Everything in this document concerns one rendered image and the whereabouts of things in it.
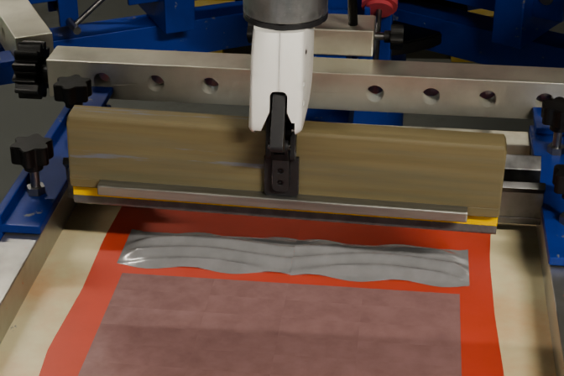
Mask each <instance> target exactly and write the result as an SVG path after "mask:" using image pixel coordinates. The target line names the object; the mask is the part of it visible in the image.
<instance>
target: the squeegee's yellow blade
mask: <svg viewBox="0 0 564 376"><path fill-rule="evenodd" d="M73 191H74V195H84V196H100V195H98V194H97V188H90V187H79V186H73ZM106 197H117V198H129V199H140V200H151V201H167V200H155V199H144V198H132V197H121V196H106ZM173 202H184V203H196V204H207V205H219V206H234V205H223V204H211V203H200V202H188V201H173ZM240 207H252V208H263V209H275V210H286V211H297V212H319V213H330V214H341V215H353V216H364V217H380V216H368V215H357V214H346V213H334V212H323V211H301V210H290V209H279V208H267V207H256V206H240ZM386 218H397V219H408V220H420V221H431V222H447V221H435V220H424V219H413V218H401V217H386ZM453 223H464V224H475V225H486V226H497V223H498V218H495V217H473V216H467V222H453Z"/></svg>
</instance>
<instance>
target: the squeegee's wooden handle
mask: <svg viewBox="0 0 564 376"><path fill-rule="evenodd" d="M248 121H249V117H242V116H230V115H217V114H205V113H193V112H169V111H156V110H143V109H132V108H119V107H95V106H82V105H74V107H73V108H72V109H71V111H70V113H69V114H68V116H67V119H66V129H67V142H68V155H69V169H70V184H71V185H72V186H79V187H90V188H97V185H98V183H99V181H100V180H119V181H130V182H142V183H153V184H165V185H187V186H198V187H210V188H221V189H233V190H244V191H264V155H265V149H266V131H265V130H266V121H265V123H264V125H263V127H262V129H261V131H256V132H255V133H253V132H252V131H251V130H250V129H249V127H248ZM506 154H507V143H506V137H505V136H504V134H499V133H475V132H463V131H451V130H438V129H425V128H402V127H390V126H377V125H364V124H352V123H329V122H316V121H305V122H304V126H303V128H302V130H301V131H300V132H299V133H298V134H297V140H296V156H299V157H300V161H299V193H298V194H301V195H313V196H335V197H346V198H358V199H369V200H381V201H402V202H414V203H425V204H437V205H448V206H467V215H468V216H473V217H495V218H497V217H498V216H499V211H500V204H501V196H502V189H503V182H504V169H505V161H506Z"/></svg>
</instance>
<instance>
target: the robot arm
mask: <svg viewBox="0 0 564 376"><path fill-rule="evenodd" d="M327 17H328V0H243V18H244V19H245V21H247V22H248V23H250V24H252V25H253V39H252V50H251V68H250V98H249V121H248V127H249V129H250V130H251V131H252V132H253V133H255V132H256V131H261V129H262V127H263V125H264V123H265V121H266V130H265V131H266V149H265V155H264V193H265V194H266V195H268V196H293V197H295V196H298V193H299V161H300V157H299V156H296V140H297V134H298V133H299V132H300V131H301V130H302V128H303V126H304V122H305V119H306V112H307V108H308V104H309V100H310V94H311V83H312V72H313V59H314V29H315V26H318V25H320V24H322V23H323V22H326V20H327ZM285 123H292V126H290V125H285ZM285 135H290V142H289V140H285Z"/></svg>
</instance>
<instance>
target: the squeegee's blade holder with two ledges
mask: <svg viewBox="0 0 564 376"><path fill-rule="evenodd" d="M97 194H98V195H100V196H121V197H132V198H144V199H155V200H167V201H188V202H200V203H211V204H223V205H234V206H256V207H267V208H279V209H290V210H301V211H313V212H334V213H346V214H357V215H368V216H380V217H401V218H413V219H424V220H435V221H447V222H467V206H448V205H437V204H425V203H414V202H402V201H381V200H369V199H358V198H346V197H335V196H313V195H301V194H298V196H295V197H293V196H268V195H266V194H265V193H264V191H244V190H233V189H221V188H210V187H198V186H187V185H165V184H153V183H142V182H130V181H119V180H100V181H99V183H98V185H97Z"/></svg>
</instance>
